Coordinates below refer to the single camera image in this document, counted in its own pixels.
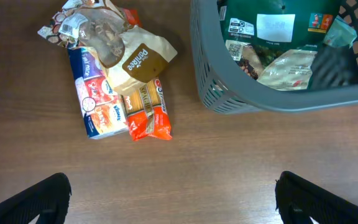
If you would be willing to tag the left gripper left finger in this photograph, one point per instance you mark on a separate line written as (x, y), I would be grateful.
(46, 201)

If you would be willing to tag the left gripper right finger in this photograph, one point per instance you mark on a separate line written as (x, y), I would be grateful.
(300, 201)

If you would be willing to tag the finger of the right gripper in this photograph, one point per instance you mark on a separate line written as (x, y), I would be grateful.
(333, 67)

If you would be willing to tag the light blue tissue pack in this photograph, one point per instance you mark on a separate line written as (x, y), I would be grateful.
(340, 34)

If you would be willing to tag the beige pantree pouch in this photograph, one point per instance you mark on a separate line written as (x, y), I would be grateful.
(129, 55)
(289, 72)

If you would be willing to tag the dark green snack bag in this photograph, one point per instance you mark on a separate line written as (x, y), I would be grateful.
(256, 32)

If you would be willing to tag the grey plastic slotted basket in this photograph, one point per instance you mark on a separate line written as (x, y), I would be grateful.
(225, 89)

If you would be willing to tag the blue Kleenex tissue pack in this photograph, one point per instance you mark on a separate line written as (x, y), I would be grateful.
(102, 108)

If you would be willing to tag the orange spaghetti packet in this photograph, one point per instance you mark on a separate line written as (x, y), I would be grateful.
(147, 112)

